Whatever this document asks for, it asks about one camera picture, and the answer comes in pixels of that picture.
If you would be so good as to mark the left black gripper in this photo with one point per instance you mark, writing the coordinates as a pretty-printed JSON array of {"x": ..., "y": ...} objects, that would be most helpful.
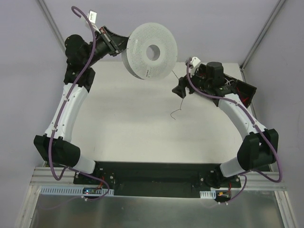
[{"x": 110, "y": 43}]

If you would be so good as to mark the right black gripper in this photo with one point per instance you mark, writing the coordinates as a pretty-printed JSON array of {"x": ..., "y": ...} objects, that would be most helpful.
[{"x": 188, "y": 83}]

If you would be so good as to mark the grey plastic spool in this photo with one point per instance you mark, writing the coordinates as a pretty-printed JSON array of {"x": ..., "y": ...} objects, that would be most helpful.
[{"x": 151, "y": 52}]

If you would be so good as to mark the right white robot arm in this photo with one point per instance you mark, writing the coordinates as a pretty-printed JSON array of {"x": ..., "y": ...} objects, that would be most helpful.
[{"x": 259, "y": 146}]

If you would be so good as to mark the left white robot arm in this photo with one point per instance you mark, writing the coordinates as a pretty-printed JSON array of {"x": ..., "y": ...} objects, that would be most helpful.
[{"x": 55, "y": 145}]

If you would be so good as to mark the black three-compartment bin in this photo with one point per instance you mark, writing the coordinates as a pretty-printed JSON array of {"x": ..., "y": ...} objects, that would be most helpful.
[{"x": 245, "y": 91}]

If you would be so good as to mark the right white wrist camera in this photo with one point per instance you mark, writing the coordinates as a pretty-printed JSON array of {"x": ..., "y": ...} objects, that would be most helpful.
[{"x": 193, "y": 62}]

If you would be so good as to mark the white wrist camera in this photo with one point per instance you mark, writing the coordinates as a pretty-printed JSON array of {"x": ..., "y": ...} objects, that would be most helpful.
[
  {"x": 92, "y": 15},
  {"x": 193, "y": 62}
]

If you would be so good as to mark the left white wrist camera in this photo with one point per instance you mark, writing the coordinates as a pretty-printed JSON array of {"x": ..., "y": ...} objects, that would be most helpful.
[{"x": 92, "y": 15}]

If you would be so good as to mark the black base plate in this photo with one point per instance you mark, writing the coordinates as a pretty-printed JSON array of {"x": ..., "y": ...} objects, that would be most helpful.
[{"x": 143, "y": 179}]

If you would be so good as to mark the right white cable duct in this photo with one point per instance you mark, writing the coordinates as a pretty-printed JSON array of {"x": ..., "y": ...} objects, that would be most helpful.
[{"x": 211, "y": 194}]

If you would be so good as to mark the white cable duct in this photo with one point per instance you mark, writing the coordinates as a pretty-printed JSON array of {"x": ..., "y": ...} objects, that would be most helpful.
[
  {"x": 75, "y": 191},
  {"x": 211, "y": 194}
]

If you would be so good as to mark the aluminium frame rail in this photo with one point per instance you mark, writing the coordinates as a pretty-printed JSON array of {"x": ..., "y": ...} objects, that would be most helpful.
[{"x": 42, "y": 176}]

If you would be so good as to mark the left white cable duct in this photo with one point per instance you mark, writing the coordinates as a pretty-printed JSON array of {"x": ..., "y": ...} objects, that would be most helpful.
[{"x": 75, "y": 191}]

